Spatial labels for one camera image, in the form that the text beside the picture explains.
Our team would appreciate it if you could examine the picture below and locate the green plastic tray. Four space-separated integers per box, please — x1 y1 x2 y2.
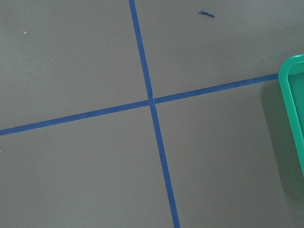
278 54 304 171

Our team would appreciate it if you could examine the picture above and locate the blue tape scrap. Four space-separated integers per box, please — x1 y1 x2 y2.
199 10 216 18

